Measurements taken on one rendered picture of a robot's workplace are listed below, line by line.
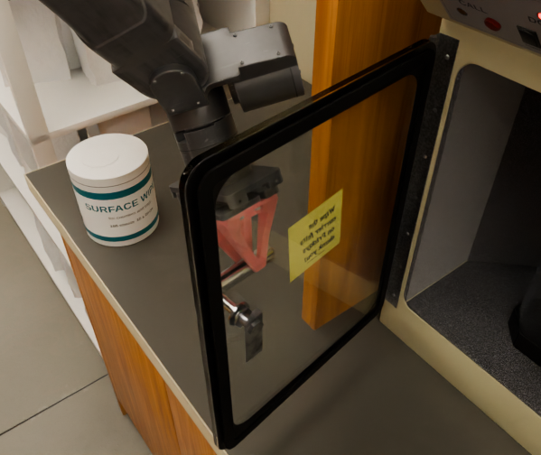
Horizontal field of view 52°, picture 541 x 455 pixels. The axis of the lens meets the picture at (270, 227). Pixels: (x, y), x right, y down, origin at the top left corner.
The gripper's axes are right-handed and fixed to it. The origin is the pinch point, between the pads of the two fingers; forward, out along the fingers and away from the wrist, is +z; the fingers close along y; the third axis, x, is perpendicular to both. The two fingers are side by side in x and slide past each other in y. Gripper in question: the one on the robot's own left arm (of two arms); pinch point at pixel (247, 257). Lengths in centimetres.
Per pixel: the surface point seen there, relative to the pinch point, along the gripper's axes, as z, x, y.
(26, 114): -14, -10, 84
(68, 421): 77, 8, 120
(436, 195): 2.9, -22.8, -6.9
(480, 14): -17.4, -15.4, -19.6
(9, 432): 74, 22, 128
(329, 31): -18.6, -13.6, -5.1
